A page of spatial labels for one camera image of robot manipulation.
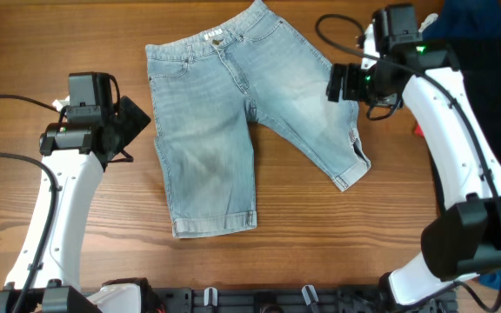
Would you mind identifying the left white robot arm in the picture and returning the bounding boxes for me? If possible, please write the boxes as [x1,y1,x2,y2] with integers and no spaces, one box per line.
[0,72,153,312]

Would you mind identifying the dark blue garment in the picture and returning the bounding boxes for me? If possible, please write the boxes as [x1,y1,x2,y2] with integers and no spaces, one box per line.
[422,0,501,293]

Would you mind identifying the red garment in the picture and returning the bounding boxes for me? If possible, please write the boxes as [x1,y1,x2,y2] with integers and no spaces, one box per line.
[414,123,424,137]

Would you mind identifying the black garment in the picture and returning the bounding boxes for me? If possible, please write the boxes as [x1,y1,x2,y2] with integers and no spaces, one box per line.
[428,38,501,164]

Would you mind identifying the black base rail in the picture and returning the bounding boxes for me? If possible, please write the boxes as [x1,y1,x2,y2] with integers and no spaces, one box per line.
[76,284,458,313]

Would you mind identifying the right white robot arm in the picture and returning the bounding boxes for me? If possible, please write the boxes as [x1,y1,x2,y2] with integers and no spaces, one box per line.
[326,3,501,312]

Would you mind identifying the light blue denim shorts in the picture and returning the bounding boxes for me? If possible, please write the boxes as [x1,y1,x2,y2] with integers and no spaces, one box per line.
[145,1,371,238]

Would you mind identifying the white garment tag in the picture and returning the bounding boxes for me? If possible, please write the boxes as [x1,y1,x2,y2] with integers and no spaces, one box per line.
[419,13,438,32]

